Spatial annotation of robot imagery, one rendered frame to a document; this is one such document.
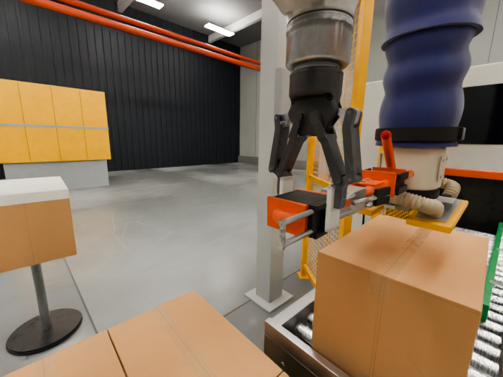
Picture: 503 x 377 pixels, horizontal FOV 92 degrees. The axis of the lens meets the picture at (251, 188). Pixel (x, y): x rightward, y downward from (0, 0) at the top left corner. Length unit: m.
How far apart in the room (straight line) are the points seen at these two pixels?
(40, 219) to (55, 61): 9.54
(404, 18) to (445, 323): 0.79
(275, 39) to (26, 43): 9.84
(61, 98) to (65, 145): 1.10
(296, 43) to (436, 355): 0.78
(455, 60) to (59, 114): 7.36
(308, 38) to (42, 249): 1.68
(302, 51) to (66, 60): 10.89
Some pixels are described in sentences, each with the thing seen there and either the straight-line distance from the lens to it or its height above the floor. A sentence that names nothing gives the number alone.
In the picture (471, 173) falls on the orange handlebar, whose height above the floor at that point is 1.22.
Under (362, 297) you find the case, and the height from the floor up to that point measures 0.86.
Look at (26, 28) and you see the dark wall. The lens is 11.23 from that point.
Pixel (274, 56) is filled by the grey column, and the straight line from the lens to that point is 1.83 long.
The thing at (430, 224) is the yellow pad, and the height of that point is 1.10.
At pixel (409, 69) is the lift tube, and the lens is 0.86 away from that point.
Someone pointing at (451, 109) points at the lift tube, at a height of 1.40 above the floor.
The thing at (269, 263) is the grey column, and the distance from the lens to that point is 1.98.
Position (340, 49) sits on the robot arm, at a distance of 0.37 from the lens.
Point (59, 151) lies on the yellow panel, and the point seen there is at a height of 0.96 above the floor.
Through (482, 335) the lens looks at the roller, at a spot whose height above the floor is 0.54.
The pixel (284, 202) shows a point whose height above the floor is 1.22.
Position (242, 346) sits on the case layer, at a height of 0.54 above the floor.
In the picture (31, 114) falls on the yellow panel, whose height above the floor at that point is 1.80.
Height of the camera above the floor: 1.31
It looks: 11 degrees down
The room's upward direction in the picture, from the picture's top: 1 degrees clockwise
